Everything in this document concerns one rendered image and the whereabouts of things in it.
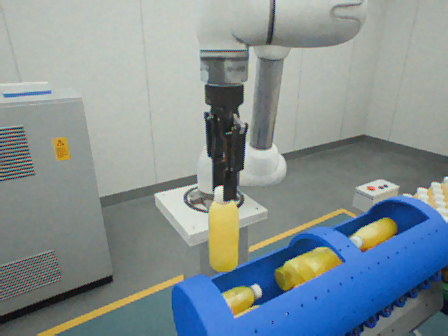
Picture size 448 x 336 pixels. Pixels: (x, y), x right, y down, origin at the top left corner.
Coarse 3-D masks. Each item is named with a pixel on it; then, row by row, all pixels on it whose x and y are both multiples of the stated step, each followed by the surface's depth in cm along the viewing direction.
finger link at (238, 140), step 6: (234, 126) 53; (246, 126) 54; (234, 132) 54; (246, 132) 55; (234, 138) 54; (240, 138) 55; (234, 144) 55; (240, 144) 55; (234, 150) 55; (240, 150) 56; (234, 156) 56; (240, 156) 56; (234, 162) 56; (240, 162) 57; (234, 168) 57
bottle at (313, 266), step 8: (328, 248) 87; (312, 256) 83; (320, 256) 82; (328, 256) 83; (336, 256) 83; (304, 264) 81; (312, 264) 80; (320, 264) 80; (328, 264) 81; (336, 264) 82; (304, 272) 83; (312, 272) 79; (320, 272) 79; (304, 280) 83
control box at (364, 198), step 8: (368, 184) 145; (376, 184) 145; (392, 184) 145; (360, 192) 140; (368, 192) 137; (376, 192) 137; (384, 192) 138; (392, 192) 142; (360, 200) 141; (368, 200) 137; (376, 200) 136; (360, 208) 142; (368, 208) 138
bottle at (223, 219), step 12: (216, 204) 64; (228, 204) 64; (216, 216) 63; (228, 216) 63; (216, 228) 64; (228, 228) 64; (216, 240) 65; (228, 240) 65; (216, 252) 67; (228, 252) 66; (216, 264) 68; (228, 264) 68
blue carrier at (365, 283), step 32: (352, 224) 112; (416, 224) 105; (288, 256) 98; (352, 256) 78; (384, 256) 81; (416, 256) 86; (192, 288) 66; (224, 288) 87; (320, 288) 70; (352, 288) 73; (384, 288) 79; (192, 320) 64; (224, 320) 60; (256, 320) 61; (288, 320) 64; (320, 320) 67; (352, 320) 73
